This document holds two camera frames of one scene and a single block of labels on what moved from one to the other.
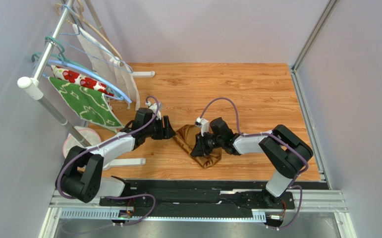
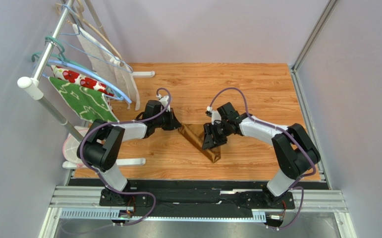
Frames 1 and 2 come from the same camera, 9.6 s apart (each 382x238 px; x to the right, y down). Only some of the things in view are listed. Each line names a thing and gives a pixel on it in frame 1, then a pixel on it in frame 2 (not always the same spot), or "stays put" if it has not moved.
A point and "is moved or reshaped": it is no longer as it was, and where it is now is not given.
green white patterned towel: (88, 104) stays put
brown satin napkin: (187, 136) is moved or reshaped
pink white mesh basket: (91, 137) stays put
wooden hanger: (78, 13) stays put
